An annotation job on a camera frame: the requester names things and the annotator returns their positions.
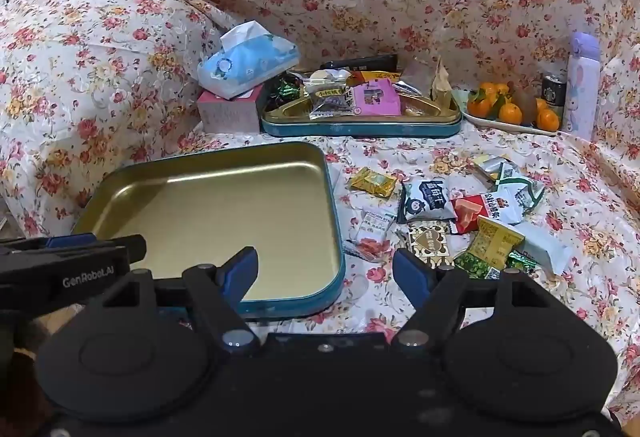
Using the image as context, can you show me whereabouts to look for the yellow orange snack packet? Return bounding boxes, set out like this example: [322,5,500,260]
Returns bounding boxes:
[349,70,402,86]

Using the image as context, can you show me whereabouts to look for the dark blue white snack packet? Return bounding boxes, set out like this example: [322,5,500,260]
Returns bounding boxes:
[396,180,459,224]

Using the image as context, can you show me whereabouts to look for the pale white snack packet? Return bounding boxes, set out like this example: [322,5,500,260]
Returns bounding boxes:
[512,221,574,276]

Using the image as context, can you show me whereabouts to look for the teal gold tin tray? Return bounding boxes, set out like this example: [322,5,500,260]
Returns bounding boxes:
[71,142,347,319]

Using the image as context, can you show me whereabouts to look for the floral cushion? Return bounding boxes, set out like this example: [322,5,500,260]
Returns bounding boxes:
[0,0,228,238]

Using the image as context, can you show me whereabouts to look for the silver yellow snack packet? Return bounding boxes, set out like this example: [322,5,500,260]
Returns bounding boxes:
[472,154,512,181]

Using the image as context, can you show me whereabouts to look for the pale green plate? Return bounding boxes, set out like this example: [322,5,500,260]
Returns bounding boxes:
[462,89,561,137]

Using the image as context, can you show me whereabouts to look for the small green candy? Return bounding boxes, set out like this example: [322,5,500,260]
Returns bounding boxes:
[506,250,539,274]

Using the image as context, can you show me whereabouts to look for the dark coffee can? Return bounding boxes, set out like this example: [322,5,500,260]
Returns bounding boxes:
[542,72,569,131]

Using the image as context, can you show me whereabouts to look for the white orange snack packet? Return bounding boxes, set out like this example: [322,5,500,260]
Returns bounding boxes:
[347,209,397,262]

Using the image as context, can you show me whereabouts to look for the brown clear snack packet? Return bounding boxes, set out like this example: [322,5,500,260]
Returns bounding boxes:
[399,57,441,99]

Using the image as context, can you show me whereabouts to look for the red white snack packet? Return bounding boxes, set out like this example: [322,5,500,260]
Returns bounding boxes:
[449,194,502,235]

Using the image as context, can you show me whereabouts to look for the purple thermos bottle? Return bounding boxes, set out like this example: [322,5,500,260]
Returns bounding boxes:
[561,32,601,142]

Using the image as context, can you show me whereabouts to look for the green foil candy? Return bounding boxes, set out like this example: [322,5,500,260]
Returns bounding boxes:
[269,74,302,106]

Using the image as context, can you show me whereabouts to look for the long black packet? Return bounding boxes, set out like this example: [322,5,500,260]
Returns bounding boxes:
[320,54,400,73]

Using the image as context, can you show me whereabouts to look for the gold heart snack packet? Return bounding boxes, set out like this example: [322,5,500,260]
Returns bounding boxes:
[407,221,456,268]

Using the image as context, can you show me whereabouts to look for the yellow green snack packet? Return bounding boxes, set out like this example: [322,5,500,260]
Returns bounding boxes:
[454,216,526,281]

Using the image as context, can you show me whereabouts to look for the gold paper packet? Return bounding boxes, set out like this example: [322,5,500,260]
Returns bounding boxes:
[430,58,454,104]

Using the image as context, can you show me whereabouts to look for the pink snack packet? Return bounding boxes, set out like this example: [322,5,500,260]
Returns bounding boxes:
[351,78,403,117]

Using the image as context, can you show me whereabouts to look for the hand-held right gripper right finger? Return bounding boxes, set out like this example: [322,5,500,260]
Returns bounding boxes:
[391,247,556,352]

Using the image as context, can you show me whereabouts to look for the clear packet with dark snack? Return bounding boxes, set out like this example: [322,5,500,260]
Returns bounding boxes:
[306,68,354,121]

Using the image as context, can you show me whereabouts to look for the teal tin tray with snacks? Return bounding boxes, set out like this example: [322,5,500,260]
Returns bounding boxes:
[261,67,463,138]

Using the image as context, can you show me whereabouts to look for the brown kiwi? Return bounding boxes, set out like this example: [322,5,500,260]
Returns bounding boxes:
[517,88,539,125]

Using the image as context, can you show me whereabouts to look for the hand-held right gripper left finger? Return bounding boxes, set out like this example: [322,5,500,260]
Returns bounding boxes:
[95,246,262,351]

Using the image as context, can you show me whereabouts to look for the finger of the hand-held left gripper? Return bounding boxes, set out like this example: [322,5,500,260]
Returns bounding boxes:
[0,233,97,255]
[0,235,147,316]

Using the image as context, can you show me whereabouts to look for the white green snack packet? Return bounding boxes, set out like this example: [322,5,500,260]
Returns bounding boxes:
[487,167,547,225]

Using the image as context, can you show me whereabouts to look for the pink box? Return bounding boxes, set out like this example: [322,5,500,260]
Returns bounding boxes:
[196,84,266,134]

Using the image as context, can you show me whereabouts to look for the blue tissue pack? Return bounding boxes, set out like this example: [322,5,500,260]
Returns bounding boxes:
[197,20,300,101]

